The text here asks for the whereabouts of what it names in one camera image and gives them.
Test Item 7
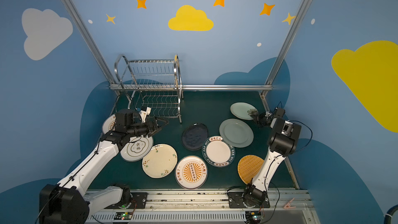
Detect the small pale green plate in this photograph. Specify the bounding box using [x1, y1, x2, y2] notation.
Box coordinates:
[230, 102, 256, 120]

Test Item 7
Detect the large pale green plate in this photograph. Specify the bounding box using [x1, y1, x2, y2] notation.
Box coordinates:
[219, 119, 254, 148]

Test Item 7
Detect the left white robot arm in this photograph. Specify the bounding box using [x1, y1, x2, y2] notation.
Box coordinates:
[35, 107, 169, 224]

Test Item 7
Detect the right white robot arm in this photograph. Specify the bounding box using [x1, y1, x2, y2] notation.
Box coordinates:
[242, 107, 302, 208]

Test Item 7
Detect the steel two-tier dish rack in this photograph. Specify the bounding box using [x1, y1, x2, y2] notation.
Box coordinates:
[110, 55, 183, 122]

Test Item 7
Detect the orange sunburst plate by rack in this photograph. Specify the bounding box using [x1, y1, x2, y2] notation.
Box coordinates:
[102, 114, 116, 134]

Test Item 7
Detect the white plate with black motif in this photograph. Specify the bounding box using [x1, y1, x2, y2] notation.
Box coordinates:
[120, 136, 153, 162]

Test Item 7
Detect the dark blue speckled plate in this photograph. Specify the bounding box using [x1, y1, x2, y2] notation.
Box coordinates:
[181, 123, 208, 151]

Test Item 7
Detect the cream floral plate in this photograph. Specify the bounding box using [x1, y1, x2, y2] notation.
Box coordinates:
[142, 144, 178, 178]

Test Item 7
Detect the yellow woven plate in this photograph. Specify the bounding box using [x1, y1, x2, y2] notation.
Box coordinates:
[237, 155, 264, 184]

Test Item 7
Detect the green rim Hao Wei plate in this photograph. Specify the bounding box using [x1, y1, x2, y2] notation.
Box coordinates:
[202, 136, 235, 168]

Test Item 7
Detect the orange sunburst plate front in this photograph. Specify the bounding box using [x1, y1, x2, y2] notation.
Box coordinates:
[175, 156, 208, 190]

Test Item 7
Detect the pink clothes peg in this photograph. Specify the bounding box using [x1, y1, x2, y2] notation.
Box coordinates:
[283, 198, 296, 209]

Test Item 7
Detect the left green circuit board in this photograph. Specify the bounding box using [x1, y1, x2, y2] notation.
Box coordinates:
[114, 212, 133, 220]

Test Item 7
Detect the green circuit board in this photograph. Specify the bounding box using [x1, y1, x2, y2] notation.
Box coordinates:
[245, 212, 263, 224]
[114, 212, 133, 220]

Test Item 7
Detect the right green circuit board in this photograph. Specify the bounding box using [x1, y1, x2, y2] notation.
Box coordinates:
[245, 212, 263, 224]

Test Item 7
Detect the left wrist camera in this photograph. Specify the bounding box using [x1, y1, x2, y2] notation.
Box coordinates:
[137, 106, 151, 123]

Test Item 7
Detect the aluminium back frame rail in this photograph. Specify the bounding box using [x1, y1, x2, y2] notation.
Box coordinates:
[110, 84, 273, 91]

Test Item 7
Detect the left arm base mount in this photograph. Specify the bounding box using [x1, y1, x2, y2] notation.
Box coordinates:
[106, 192, 148, 209]

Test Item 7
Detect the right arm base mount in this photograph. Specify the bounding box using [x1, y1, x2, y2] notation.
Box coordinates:
[227, 191, 271, 208]

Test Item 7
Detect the right aluminium upright post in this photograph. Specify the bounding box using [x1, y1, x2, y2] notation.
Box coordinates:
[265, 0, 322, 85]

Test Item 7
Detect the aluminium upright post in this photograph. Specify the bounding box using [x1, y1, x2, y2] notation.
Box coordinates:
[61, 0, 116, 84]
[265, 0, 322, 85]

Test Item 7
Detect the left aluminium upright post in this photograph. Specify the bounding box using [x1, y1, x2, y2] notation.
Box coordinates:
[61, 0, 116, 84]

